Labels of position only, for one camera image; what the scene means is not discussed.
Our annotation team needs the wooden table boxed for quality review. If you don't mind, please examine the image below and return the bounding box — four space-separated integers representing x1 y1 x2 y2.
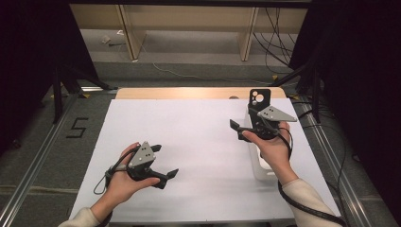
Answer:
114 87 288 100

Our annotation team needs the black floor cable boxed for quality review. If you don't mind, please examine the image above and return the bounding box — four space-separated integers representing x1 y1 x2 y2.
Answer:
297 100 349 227

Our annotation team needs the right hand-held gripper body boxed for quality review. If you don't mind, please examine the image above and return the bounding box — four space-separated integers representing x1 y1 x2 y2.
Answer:
240 105 298 142

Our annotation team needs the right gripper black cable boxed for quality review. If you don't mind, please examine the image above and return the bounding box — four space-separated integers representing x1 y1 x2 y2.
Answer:
276 126 348 227

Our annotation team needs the person's left hand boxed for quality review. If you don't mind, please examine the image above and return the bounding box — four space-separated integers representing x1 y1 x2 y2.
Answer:
90 142 162 216

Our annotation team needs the white plastic storage box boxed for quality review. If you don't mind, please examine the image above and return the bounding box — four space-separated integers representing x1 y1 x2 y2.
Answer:
244 99 286 182

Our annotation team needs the light wooden shelf unit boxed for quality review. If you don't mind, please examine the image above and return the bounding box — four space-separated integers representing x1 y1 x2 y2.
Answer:
69 3 308 62

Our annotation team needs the white table mat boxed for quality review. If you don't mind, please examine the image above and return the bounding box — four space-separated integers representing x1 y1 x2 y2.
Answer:
68 97 341 223

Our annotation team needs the metal floor rail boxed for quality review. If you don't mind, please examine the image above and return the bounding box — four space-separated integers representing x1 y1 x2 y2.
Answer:
295 99 374 227
0 94 80 227

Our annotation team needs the black tripod stand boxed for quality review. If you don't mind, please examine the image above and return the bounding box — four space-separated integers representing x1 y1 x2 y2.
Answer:
51 62 119 125
269 56 323 125

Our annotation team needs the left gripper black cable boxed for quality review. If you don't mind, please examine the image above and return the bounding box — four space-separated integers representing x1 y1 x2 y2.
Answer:
93 147 137 227

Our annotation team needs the bundle of black cables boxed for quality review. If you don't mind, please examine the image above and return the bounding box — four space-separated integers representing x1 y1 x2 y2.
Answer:
253 7 300 76

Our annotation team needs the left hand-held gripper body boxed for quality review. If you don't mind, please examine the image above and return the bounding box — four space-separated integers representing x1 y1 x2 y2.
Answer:
125 141 168 190

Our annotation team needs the black curtain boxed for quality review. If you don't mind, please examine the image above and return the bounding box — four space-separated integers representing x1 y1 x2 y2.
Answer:
288 0 401 218
0 0 99 155

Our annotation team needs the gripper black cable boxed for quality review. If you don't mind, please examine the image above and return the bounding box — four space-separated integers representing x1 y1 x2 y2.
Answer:
93 147 137 227
276 126 348 227

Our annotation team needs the person's right hand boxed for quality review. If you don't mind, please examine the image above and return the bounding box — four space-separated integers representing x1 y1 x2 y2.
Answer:
241 120 300 186

